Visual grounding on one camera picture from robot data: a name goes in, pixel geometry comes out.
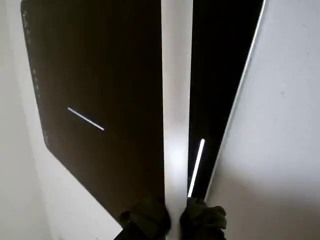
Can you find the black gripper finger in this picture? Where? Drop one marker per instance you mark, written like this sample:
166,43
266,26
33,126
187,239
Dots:
147,220
200,220

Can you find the white apple pencil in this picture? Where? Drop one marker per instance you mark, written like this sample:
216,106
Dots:
176,100

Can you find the black screen silver ipad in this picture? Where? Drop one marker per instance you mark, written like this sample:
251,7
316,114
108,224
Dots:
100,62

